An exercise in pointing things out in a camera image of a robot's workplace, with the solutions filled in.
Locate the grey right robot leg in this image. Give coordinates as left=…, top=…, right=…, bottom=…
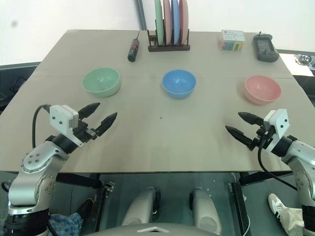
left=189, top=187, right=220, bottom=235

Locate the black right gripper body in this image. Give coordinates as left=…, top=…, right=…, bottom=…
left=248, top=122, right=272, bottom=151

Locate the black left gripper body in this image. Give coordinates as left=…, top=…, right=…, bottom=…
left=73, top=119, right=97, bottom=143

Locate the blue plate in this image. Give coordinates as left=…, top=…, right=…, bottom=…
left=171, top=0, right=182, bottom=46

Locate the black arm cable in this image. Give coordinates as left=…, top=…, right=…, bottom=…
left=257, top=132, right=298, bottom=191
left=31, top=105, right=51, bottom=149

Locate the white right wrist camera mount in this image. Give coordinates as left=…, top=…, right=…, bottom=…
left=263, top=109, right=289, bottom=152

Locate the grey left robot leg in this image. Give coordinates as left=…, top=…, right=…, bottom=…
left=121, top=187, right=161, bottom=226

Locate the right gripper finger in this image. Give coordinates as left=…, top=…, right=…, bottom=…
left=238, top=112, right=265, bottom=126
left=224, top=125, right=254, bottom=148

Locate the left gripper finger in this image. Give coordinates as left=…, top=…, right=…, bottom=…
left=78, top=102, right=101, bottom=121
left=95, top=112, right=118, bottom=137

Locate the blue bowl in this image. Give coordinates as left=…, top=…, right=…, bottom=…
left=161, top=69, right=197, bottom=99

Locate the beige trouser leg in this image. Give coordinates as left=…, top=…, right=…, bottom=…
left=280, top=206, right=305, bottom=236

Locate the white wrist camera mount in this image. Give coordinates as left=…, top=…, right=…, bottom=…
left=49, top=105, right=86, bottom=148
left=263, top=109, right=289, bottom=152

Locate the black cable bundle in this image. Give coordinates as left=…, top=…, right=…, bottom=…
left=294, top=54, right=315, bottom=72

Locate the grey robot leg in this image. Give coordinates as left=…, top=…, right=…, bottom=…
left=189, top=187, right=220, bottom=235
left=121, top=187, right=161, bottom=226

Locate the green plate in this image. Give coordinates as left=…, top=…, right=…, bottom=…
left=154, top=0, right=165, bottom=46

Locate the white striped sneaker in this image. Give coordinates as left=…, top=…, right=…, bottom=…
left=267, top=193, right=287, bottom=220

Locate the blue plaid trouser leg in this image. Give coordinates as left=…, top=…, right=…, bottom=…
left=47, top=212, right=83, bottom=236

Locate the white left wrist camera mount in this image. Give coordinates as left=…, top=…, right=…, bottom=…
left=49, top=105, right=86, bottom=148

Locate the dark wooden plate rack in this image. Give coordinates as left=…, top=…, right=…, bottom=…
left=147, top=29, right=191, bottom=53

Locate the green bowl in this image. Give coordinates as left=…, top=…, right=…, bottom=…
left=82, top=68, right=122, bottom=97

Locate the pink plate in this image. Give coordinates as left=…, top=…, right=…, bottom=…
left=163, top=0, right=173, bottom=46
left=179, top=0, right=189, bottom=46

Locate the black handheld device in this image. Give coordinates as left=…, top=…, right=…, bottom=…
left=252, top=31, right=280, bottom=62

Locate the black red screwdriver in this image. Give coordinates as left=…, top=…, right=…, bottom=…
left=127, top=31, right=141, bottom=62

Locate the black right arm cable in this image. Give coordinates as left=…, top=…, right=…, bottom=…
left=257, top=132, right=298, bottom=191

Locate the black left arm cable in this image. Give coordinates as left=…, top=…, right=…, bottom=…
left=31, top=105, right=51, bottom=149

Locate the clear box of coloured clips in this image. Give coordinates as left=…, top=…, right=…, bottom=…
left=217, top=29, right=246, bottom=52

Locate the dark wall post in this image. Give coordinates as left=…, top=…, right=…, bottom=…
left=134, top=0, right=149, bottom=30

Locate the grey robot torso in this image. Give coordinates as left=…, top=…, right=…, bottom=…
left=82, top=222, right=222, bottom=236

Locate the black table frame leg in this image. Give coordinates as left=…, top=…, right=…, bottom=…
left=56, top=173, right=116, bottom=232
left=229, top=171, right=294, bottom=236

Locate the black shoe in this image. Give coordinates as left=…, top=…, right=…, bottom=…
left=74, top=198, right=95, bottom=220

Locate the red bowl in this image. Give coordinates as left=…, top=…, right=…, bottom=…
left=244, top=75, right=282, bottom=106

